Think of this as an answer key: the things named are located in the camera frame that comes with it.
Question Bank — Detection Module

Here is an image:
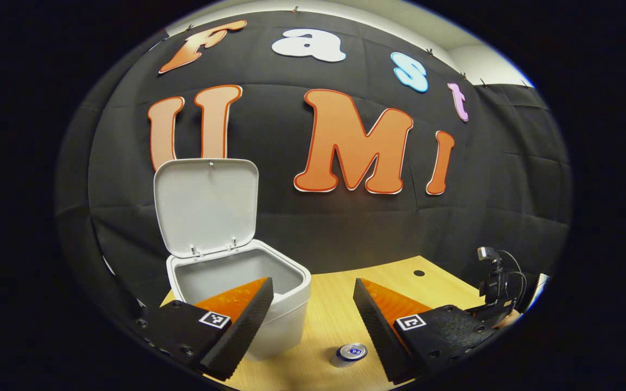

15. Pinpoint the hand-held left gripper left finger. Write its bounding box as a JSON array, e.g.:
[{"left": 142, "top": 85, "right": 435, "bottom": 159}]
[{"left": 127, "top": 277, "right": 274, "bottom": 382}]

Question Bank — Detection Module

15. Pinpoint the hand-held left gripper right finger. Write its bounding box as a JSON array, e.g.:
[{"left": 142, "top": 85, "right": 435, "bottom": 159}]
[{"left": 353, "top": 278, "right": 501, "bottom": 385}]

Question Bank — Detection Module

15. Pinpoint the blue pop can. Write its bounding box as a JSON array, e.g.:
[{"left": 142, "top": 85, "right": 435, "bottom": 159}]
[{"left": 336, "top": 343, "right": 368, "bottom": 368}]

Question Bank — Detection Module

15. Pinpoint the white desktop garbage bin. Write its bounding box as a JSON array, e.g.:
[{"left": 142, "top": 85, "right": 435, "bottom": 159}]
[{"left": 153, "top": 158, "right": 312, "bottom": 362}]

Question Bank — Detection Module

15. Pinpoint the wooden desktop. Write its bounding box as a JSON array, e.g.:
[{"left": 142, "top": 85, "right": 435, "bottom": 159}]
[{"left": 161, "top": 255, "right": 509, "bottom": 391}]

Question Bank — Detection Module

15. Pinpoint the black backdrop cloth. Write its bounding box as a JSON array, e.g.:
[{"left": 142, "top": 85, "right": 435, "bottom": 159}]
[{"left": 55, "top": 10, "right": 573, "bottom": 326}]

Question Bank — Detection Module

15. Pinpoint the black camera cable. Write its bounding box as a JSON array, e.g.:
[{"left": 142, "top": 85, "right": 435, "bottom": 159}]
[{"left": 498, "top": 249, "right": 529, "bottom": 305}]

